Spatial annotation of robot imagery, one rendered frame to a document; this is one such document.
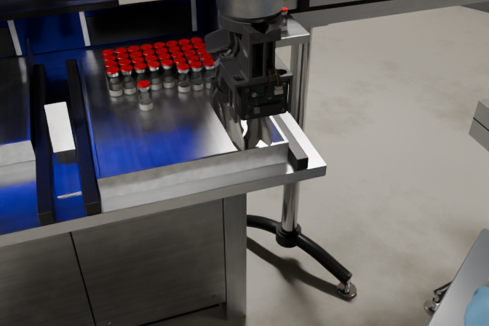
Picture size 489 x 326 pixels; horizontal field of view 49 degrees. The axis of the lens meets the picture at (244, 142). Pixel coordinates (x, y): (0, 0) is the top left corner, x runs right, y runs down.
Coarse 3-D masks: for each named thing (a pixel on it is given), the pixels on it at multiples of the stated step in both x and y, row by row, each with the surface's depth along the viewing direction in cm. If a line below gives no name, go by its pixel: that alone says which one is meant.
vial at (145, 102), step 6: (138, 90) 86; (144, 90) 85; (150, 90) 86; (138, 96) 86; (144, 96) 85; (150, 96) 86; (144, 102) 86; (150, 102) 86; (144, 108) 87; (150, 108) 87
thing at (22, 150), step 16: (0, 64) 100; (16, 64) 100; (32, 64) 98; (0, 80) 95; (16, 80) 95; (32, 80) 93; (0, 96) 91; (16, 96) 91; (32, 96) 88; (0, 112) 87; (16, 112) 87; (32, 112) 84; (0, 128) 83; (16, 128) 83; (32, 128) 80; (0, 144) 74; (16, 144) 75; (32, 144) 76; (0, 160) 75; (16, 160) 76; (32, 160) 77
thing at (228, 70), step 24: (240, 24) 58; (264, 24) 60; (240, 48) 62; (264, 48) 58; (216, 72) 67; (240, 72) 62; (264, 72) 60; (288, 72) 62; (240, 96) 62; (264, 96) 62; (288, 96) 63
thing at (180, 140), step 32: (96, 96) 91; (128, 96) 91; (160, 96) 91; (192, 96) 91; (96, 128) 83; (128, 128) 83; (160, 128) 83; (192, 128) 83; (96, 160) 71; (128, 160) 77; (160, 160) 77; (192, 160) 71; (224, 160) 73; (256, 160) 75; (128, 192) 71
